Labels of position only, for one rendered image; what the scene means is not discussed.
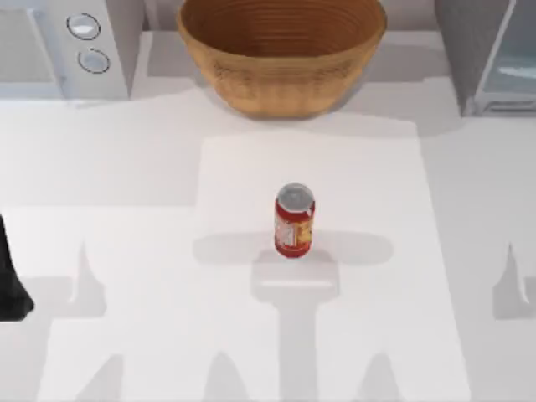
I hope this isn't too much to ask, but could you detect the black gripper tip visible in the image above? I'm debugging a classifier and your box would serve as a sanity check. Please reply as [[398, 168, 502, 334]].
[[0, 214, 35, 323]]

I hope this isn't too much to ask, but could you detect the brown woven basket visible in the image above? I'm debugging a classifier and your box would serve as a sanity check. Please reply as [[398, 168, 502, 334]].
[[176, 0, 389, 121]]

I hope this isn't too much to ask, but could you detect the pale microwave oven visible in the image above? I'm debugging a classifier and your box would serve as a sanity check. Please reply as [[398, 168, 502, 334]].
[[0, 0, 146, 101]]

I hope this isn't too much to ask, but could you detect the red and white can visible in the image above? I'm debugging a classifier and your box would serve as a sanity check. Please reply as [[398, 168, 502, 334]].
[[274, 182, 317, 260]]

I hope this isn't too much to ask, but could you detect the round microwave knob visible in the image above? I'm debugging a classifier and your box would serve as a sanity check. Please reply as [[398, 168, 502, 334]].
[[77, 46, 111, 75], [65, 13, 102, 41]]

